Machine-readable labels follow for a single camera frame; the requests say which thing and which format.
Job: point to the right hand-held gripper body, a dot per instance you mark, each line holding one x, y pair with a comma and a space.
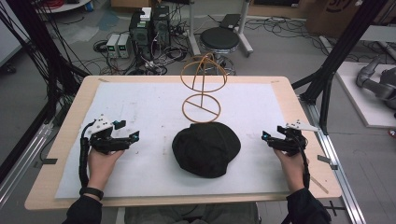
291, 143

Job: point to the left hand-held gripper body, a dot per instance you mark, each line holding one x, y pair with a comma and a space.
107, 143

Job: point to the black hat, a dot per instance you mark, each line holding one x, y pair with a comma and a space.
205, 149

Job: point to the person's left hand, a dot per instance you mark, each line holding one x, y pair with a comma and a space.
99, 169

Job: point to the person's right hand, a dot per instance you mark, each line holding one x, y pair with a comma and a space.
293, 172

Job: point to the white table mat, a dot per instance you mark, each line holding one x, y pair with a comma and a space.
140, 102

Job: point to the black wristband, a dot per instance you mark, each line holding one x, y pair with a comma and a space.
91, 192

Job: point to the grey power supply unit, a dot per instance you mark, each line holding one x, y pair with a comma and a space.
112, 46
124, 46

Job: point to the white floor board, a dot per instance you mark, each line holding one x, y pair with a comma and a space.
358, 99

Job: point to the black computer tower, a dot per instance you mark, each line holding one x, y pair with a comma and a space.
140, 35
162, 26

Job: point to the person's legs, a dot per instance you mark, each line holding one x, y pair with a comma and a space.
193, 214

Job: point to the grey robot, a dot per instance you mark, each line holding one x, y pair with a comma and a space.
378, 82

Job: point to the black round stool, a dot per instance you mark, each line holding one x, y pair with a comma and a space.
219, 39

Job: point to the white box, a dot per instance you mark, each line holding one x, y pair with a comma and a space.
145, 14

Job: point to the black flat device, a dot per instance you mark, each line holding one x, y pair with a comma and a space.
230, 21

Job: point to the cardboard box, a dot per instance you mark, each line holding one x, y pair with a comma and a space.
336, 15

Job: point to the aluminium rail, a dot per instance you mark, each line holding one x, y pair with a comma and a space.
21, 168
339, 174

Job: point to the black metal frame stand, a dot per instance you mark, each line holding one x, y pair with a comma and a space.
339, 53
37, 46

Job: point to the white metal table frame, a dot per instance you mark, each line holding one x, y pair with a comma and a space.
193, 28

